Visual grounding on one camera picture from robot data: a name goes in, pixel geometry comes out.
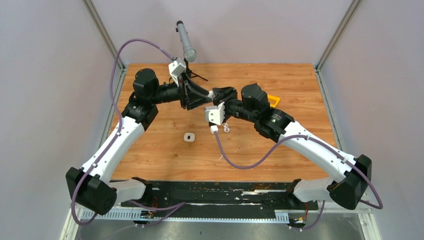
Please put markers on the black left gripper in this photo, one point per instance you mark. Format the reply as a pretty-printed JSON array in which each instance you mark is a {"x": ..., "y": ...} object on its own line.
[{"x": 191, "y": 94}]

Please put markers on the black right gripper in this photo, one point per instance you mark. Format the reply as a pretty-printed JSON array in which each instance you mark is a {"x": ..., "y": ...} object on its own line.
[{"x": 224, "y": 95}]

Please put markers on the white gold-trimmed earbud case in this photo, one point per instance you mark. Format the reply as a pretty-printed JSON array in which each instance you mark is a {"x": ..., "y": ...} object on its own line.
[{"x": 189, "y": 137}]

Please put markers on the white oval earbud case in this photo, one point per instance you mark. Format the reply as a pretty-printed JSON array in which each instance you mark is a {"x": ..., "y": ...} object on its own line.
[{"x": 211, "y": 95}]

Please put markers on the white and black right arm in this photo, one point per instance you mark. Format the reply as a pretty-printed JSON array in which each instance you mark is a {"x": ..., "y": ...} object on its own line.
[{"x": 348, "y": 176}]

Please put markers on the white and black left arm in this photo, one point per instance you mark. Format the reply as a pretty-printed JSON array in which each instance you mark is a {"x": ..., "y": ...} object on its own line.
[{"x": 90, "y": 185}]

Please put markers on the black microphone tripod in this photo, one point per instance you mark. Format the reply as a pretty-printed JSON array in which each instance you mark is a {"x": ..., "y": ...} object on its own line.
[{"x": 192, "y": 74}]

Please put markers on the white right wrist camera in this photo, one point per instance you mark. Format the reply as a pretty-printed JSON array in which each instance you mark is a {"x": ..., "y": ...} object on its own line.
[{"x": 215, "y": 114}]

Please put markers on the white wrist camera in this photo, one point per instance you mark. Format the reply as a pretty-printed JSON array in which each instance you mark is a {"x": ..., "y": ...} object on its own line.
[
  {"x": 215, "y": 114},
  {"x": 176, "y": 68}
]

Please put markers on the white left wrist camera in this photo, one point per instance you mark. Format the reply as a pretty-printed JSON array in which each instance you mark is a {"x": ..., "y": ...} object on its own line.
[{"x": 176, "y": 68}]

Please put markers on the yellow triangular plastic frame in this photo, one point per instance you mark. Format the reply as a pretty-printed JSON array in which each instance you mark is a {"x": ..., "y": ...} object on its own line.
[{"x": 273, "y": 100}]

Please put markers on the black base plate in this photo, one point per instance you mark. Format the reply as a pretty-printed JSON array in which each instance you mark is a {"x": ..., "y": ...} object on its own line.
[{"x": 222, "y": 200}]

